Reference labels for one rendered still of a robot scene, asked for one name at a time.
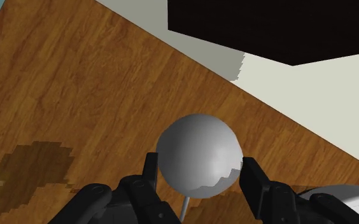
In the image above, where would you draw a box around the grey ball on thin stem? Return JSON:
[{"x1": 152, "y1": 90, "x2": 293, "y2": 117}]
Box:
[{"x1": 155, "y1": 113, "x2": 244, "y2": 223}]

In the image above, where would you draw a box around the white rounded object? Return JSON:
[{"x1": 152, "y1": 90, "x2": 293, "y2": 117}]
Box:
[{"x1": 297, "y1": 185, "x2": 359, "y2": 224}]

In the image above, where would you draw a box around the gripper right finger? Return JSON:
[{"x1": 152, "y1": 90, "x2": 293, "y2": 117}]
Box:
[{"x1": 238, "y1": 156, "x2": 359, "y2": 224}]

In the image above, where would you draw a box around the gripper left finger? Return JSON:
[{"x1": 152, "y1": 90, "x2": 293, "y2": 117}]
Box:
[{"x1": 47, "y1": 151, "x2": 181, "y2": 224}]

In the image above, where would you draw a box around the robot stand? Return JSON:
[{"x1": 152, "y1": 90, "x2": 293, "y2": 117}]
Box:
[{"x1": 167, "y1": 0, "x2": 359, "y2": 67}]

